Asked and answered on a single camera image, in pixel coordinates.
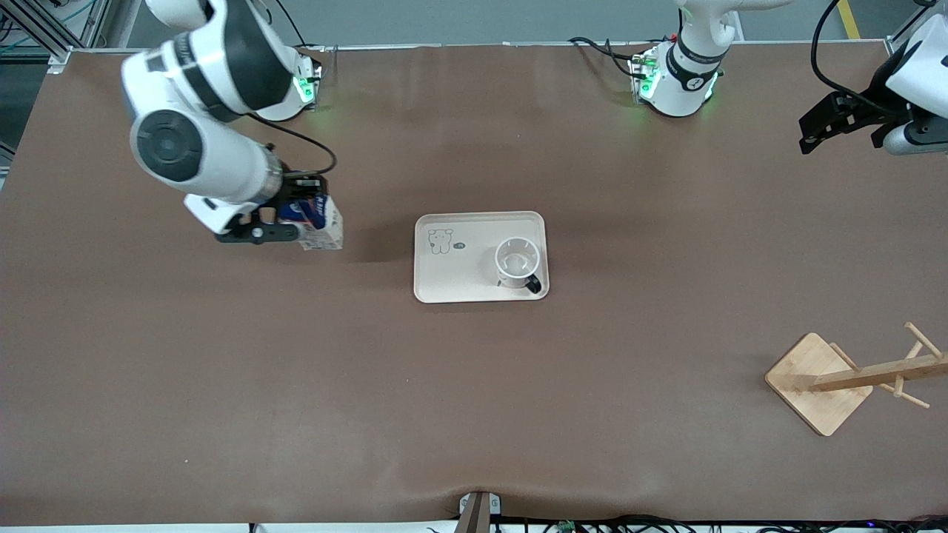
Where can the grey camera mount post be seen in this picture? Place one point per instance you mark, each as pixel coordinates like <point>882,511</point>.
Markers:
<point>478,514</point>

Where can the wooden cup stand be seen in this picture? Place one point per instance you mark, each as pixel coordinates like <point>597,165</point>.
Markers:
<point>815,385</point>

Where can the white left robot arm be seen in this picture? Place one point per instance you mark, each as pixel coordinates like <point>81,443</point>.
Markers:
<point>678,85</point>

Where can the cream tray with bear print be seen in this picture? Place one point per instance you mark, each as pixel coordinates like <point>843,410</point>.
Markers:
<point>459,274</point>

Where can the aluminium frame profile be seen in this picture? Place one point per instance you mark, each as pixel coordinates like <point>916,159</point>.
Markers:
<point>905,35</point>

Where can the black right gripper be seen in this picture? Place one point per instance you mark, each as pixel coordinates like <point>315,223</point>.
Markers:
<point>294,189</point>

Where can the blue white milk carton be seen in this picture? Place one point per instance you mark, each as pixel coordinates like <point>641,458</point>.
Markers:
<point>322,226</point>

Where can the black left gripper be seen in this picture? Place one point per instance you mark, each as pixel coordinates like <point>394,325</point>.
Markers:
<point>861,112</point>

